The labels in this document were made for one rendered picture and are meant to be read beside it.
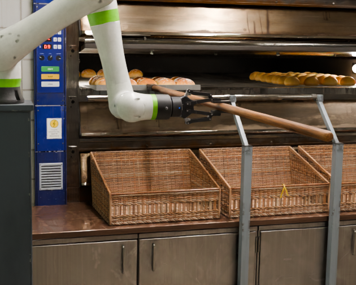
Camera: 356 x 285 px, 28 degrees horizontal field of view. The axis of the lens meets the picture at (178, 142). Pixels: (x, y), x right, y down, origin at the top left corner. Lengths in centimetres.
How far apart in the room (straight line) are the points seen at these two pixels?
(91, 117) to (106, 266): 83
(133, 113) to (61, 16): 42
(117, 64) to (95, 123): 112
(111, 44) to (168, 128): 126
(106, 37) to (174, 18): 122
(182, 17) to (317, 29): 79
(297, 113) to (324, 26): 51
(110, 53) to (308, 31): 171
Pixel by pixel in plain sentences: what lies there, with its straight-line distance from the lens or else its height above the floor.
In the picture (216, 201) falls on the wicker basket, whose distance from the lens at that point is 344.
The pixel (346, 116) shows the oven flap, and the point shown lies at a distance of 424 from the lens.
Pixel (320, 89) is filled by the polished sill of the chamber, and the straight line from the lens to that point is 414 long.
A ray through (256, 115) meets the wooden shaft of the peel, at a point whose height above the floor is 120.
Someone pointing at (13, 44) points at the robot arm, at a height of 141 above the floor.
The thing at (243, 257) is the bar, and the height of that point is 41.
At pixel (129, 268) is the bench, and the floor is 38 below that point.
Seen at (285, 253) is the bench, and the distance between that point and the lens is 360.
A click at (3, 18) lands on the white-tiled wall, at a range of 364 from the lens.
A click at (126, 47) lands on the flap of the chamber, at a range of 358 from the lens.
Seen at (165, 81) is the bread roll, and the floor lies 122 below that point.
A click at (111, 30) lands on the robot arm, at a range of 262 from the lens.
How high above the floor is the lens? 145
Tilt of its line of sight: 8 degrees down
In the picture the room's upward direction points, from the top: 1 degrees clockwise
